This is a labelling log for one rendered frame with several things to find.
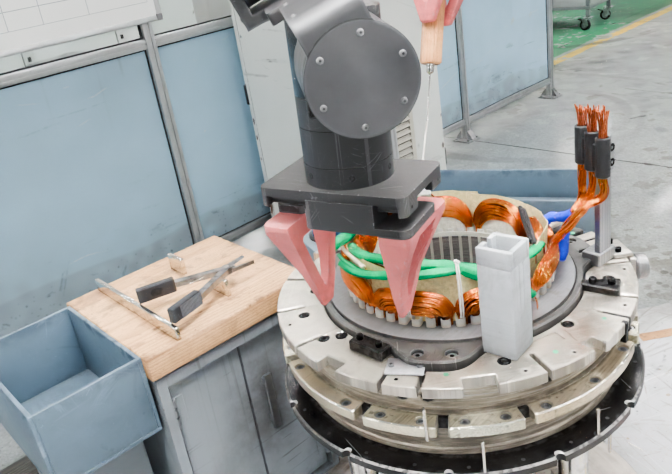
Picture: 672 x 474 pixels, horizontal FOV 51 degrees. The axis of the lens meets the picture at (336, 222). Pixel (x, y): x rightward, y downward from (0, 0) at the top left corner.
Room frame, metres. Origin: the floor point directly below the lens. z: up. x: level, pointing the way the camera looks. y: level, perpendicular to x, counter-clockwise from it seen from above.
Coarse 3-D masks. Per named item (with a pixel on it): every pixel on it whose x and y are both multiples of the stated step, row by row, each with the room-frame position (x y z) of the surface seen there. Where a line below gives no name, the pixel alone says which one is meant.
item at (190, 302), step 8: (184, 296) 0.62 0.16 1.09; (192, 296) 0.62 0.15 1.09; (200, 296) 0.63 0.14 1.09; (176, 304) 0.61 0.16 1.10; (184, 304) 0.61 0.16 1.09; (192, 304) 0.62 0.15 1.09; (200, 304) 0.63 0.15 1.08; (168, 312) 0.60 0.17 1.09; (176, 312) 0.60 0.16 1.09; (184, 312) 0.61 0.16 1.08; (176, 320) 0.60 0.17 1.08
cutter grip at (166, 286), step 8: (160, 280) 0.67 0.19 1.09; (168, 280) 0.66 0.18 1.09; (136, 288) 0.66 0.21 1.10; (144, 288) 0.65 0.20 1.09; (152, 288) 0.66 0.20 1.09; (160, 288) 0.66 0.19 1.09; (168, 288) 0.66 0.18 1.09; (176, 288) 0.67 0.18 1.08; (144, 296) 0.65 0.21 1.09; (152, 296) 0.65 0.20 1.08; (160, 296) 0.66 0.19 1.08
